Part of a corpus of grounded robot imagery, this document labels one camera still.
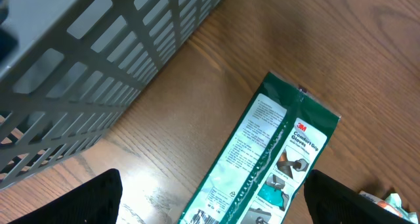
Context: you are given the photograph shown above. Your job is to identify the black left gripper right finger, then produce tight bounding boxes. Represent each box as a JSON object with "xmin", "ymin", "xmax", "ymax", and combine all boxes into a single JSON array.
[{"xmin": 304, "ymin": 169, "xmax": 409, "ymax": 224}]

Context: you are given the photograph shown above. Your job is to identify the orange Kleenex tissue pack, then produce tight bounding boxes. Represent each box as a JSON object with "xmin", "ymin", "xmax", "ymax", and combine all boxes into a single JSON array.
[{"xmin": 359, "ymin": 191, "xmax": 419, "ymax": 224}]

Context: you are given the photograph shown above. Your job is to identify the grey plastic mesh basket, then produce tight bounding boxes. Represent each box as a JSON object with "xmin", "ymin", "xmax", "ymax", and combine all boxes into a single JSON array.
[{"xmin": 1, "ymin": 0, "xmax": 221, "ymax": 188}]

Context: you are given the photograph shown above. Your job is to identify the green 3M gloves package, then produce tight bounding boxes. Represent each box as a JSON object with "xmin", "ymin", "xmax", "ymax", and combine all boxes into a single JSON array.
[{"xmin": 179, "ymin": 73, "xmax": 340, "ymax": 223}]

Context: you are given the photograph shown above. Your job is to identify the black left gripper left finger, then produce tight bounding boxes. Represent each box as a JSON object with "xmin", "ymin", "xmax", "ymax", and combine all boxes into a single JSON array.
[{"xmin": 10, "ymin": 168, "xmax": 123, "ymax": 224}]

